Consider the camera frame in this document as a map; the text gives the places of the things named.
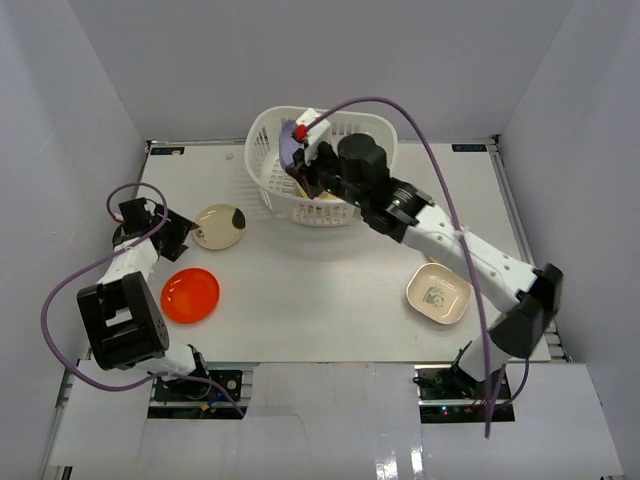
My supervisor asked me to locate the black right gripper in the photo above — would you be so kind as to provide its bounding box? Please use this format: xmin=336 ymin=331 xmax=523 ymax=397
xmin=287 ymin=139 xmax=368 ymax=210

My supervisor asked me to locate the purple square panda plate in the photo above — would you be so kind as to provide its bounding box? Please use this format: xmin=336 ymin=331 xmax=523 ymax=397
xmin=279 ymin=120 xmax=304 ymax=174

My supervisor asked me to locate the beige round plate black spot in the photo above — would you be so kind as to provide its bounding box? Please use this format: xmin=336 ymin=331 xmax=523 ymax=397
xmin=193 ymin=204 xmax=246 ymax=251

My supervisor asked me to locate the cream square panda plate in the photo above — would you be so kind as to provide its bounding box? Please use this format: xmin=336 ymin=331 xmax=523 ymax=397
xmin=406 ymin=262 xmax=472 ymax=325

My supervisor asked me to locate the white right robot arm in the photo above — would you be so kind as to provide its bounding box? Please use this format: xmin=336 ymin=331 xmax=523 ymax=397
xmin=279 ymin=132 xmax=564 ymax=399

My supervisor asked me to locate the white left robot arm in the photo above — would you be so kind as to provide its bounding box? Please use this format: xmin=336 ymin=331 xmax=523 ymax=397
xmin=77 ymin=198 xmax=212 ymax=399

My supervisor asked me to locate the white plastic dish bin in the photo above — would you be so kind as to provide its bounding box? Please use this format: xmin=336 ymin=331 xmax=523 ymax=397
xmin=244 ymin=106 xmax=398 ymax=228

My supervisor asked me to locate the orange round plate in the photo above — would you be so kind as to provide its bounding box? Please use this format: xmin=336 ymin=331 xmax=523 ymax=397
xmin=160 ymin=268 xmax=221 ymax=325

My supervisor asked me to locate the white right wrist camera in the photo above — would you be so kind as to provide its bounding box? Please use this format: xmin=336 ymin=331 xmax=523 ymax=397
xmin=293 ymin=108 xmax=332 ymax=165

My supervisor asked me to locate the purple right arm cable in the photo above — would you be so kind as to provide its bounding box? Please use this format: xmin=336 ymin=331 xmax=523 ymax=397
xmin=307 ymin=96 xmax=530 ymax=440

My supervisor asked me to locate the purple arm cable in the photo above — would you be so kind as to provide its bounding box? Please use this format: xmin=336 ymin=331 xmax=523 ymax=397
xmin=39 ymin=182 xmax=249 ymax=419
xmin=307 ymin=96 xmax=530 ymax=440

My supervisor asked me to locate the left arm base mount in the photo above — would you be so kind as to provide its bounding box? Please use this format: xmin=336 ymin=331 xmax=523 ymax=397
xmin=147 ymin=369 xmax=248 ymax=420

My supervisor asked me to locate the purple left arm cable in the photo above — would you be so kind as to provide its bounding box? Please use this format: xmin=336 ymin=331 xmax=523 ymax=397
xmin=39 ymin=182 xmax=249 ymax=419

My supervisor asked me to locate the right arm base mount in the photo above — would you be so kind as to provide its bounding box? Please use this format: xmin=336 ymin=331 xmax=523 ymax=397
xmin=413 ymin=343 xmax=515 ymax=425

